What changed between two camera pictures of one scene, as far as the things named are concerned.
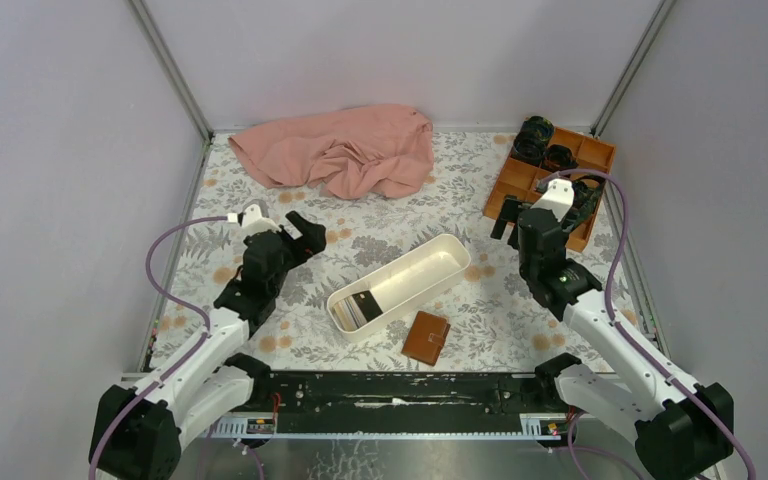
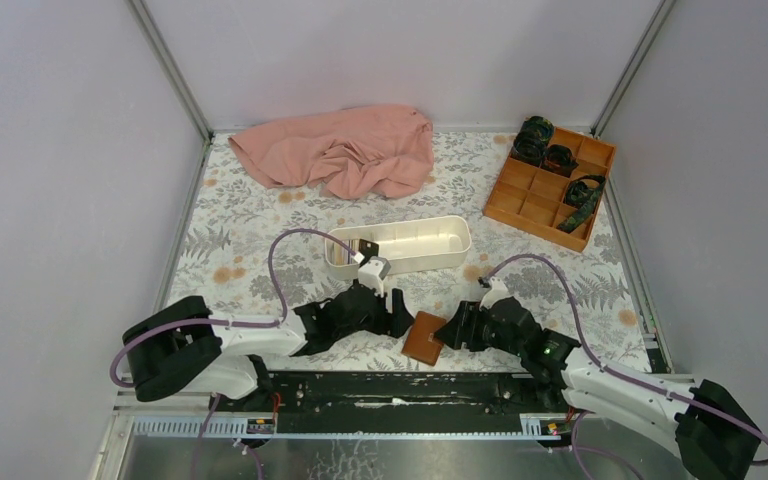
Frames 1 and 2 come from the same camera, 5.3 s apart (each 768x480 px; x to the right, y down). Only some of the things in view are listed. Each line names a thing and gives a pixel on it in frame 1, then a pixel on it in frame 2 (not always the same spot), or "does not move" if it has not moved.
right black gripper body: (526, 221) to (465, 323)
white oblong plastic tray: (407, 282) to (402, 244)
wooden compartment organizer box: (518, 179) does not move
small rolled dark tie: (558, 157) does not move
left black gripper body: (289, 241) to (382, 312)
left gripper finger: (313, 235) to (402, 318)
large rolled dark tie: (531, 141) does not move
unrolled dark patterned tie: (584, 202) does not move
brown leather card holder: (426, 337) does not move
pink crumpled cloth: (352, 153) does not move
